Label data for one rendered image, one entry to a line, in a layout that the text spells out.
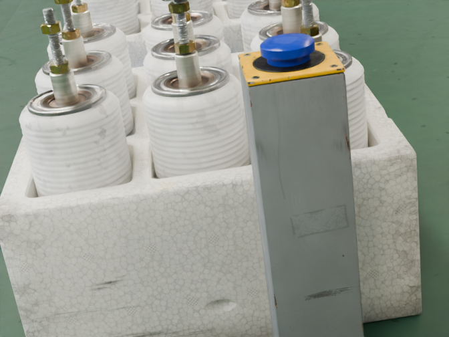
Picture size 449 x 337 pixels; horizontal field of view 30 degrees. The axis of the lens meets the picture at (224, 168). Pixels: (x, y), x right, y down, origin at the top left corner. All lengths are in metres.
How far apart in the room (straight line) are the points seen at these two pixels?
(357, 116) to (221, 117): 0.13
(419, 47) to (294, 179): 1.06
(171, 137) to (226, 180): 0.07
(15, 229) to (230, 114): 0.22
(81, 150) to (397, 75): 0.84
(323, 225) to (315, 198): 0.02
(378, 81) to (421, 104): 0.14
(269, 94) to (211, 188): 0.19
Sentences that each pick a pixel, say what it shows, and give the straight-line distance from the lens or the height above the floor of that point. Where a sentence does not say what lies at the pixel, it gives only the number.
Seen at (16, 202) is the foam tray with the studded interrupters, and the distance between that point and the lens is 0.80.
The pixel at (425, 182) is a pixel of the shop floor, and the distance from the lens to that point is 1.13.
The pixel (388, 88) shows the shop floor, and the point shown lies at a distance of 1.46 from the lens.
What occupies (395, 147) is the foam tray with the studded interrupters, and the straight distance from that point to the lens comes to 0.79.
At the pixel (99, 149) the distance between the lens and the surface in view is 0.78.
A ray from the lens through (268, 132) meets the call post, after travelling 0.60.
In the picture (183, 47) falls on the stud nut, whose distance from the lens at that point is 0.78.
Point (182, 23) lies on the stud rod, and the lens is 0.78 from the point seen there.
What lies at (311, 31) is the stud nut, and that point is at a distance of 0.79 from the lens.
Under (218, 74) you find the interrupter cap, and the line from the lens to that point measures 0.81.
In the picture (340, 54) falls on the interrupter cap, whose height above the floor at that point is 0.25.
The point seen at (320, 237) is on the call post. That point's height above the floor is 0.18.
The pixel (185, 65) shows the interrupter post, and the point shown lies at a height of 0.27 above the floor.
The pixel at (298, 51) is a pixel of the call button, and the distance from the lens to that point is 0.60.
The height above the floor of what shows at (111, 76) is 0.24.
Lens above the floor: 0.51
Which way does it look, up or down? 25 degrees down
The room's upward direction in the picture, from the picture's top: 8 degrees counter-clockwise
